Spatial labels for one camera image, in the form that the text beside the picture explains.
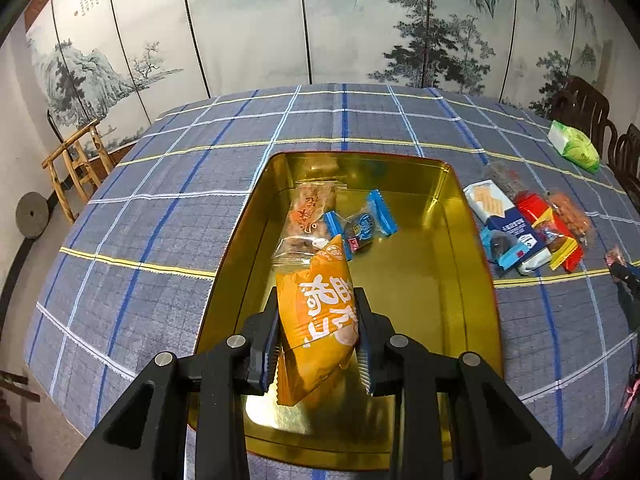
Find red snack pack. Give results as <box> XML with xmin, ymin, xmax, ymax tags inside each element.
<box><xmin>515</xmin><ymin>192</ymin><xmax>584</xmax><ymax>273</ymax></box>

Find painted folding screen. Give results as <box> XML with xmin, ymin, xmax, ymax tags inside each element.
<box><xmin>25</xmin><ymin>0</ymin><xmax>603</xmax><ymax>148</ymax></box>

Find clear bag orange snacks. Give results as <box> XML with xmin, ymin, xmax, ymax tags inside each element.
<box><xmin>271</xmin><ymin>181</ymin><xmax>340</xmax><ymax>266</ymax></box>

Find blue plaid tablecloth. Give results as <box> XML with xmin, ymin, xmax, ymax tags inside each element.
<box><xmin>24</xmin><ymin>84</ymin><xmax>639</xmax><ymax>457</ymax></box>

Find orange snack bag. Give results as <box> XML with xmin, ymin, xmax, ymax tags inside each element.
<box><xmin>276</xmin><ymin>235</ymin><xmax>359</xmax><ymax>406</ymax></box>

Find gold red tin box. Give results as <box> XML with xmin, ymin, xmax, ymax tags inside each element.
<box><xmin>196</xmin><ymin>152</ymin><xmax>504</xmax><ymax>471</ymax></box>

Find blue white cracker pack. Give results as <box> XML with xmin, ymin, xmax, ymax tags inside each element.
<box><xmin>463</xmin><ymin>180</ymin><xmax>543</xmax><ymax>243</ymax></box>

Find yellow candy wrapper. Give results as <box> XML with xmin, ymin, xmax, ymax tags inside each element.
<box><xmin>533</xmin><ymin>208</ymin><xmax>582</xmax><ymax>273</ymax></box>

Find blue wrapped cookie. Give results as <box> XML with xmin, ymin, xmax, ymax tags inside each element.
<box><xmin>323</xmin><ymin>190</ymin><xmax>398</xmax><ymax>261</ymax></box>

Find clear bag brown nuts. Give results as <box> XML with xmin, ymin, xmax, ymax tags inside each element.
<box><xmin>547</xmin><ymin>191</ymin><xmax>594</xmax><ymax>247</ymax></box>

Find round stone disc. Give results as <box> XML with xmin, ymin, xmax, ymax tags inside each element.
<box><xmin>15</xmin><ymin>192</ymin><xmax>50</xmax><ymax>240</ymax></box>

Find green tissue pack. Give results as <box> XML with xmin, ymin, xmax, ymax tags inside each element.
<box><xmin>547</xmin><ymin>120</ymin><xmax>600</xmax><ymax>174</ymax></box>

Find blue cookie wrapper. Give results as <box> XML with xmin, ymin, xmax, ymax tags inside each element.
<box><xmin>480</xmin><ymin>226</ymin><xmax>551</xmax><ymax>275</ymax></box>

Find bamboo chair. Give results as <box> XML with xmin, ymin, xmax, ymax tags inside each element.
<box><xmin>41</xmin><ymin>118</ymin><xmax>115</xmax><ymax>224</ymax></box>

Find grey sesame bar pack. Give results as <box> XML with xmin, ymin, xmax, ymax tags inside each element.
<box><xmin>484</xmin><ymin>162</ymin><xmax>528</xmax><ymax>203</ymax></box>

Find dark wooden chair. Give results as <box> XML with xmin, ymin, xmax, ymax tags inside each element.
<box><xmin>550</xmin><ymin>76</ymin><xmax>617</xmax><ymax>162</ymax></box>
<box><xmin>610</xmin><ymin>124</ymin><xmax>640</xmax><ymax>208</ymax></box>

